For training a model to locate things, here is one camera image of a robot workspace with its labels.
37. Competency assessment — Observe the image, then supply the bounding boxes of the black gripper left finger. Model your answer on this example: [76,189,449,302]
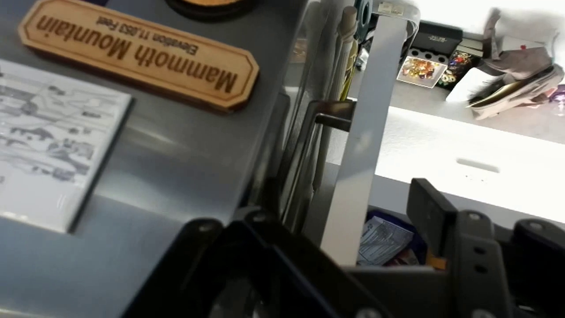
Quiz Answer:
[122,207,390,318]

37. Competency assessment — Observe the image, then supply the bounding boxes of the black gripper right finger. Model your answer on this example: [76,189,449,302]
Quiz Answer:
[406,177,565,318]

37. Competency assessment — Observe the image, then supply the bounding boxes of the white upper cabinet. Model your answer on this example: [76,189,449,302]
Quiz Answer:
[320,104,565,272]

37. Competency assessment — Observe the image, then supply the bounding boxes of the dark blue box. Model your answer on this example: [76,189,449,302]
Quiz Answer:
[355,209,428,269]

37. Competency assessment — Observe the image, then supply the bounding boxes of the stainless steel refrigerator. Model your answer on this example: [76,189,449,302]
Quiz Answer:
[0,0,323,318]

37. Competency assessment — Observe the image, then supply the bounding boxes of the white small box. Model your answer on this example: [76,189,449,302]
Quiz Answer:
[447,67,502,106]

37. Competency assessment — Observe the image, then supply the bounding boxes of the colourful printed small box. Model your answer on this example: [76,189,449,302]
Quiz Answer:
[443,50,473,85]

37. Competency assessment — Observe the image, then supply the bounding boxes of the desk clutter pile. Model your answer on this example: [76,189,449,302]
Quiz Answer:
[470,7,565,122]

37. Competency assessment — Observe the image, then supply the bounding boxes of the white drawing magnet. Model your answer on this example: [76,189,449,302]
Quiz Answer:
[0,58,134,235]

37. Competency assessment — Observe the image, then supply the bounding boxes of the black case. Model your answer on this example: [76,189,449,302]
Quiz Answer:
[410,20,465,58]

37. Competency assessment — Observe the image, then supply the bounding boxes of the wooden Mammoth Mountain magnet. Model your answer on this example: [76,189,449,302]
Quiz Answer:
[16,0,262,113]

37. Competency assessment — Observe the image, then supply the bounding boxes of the round dark magnet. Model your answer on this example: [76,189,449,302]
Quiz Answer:
[164,0,262,23]

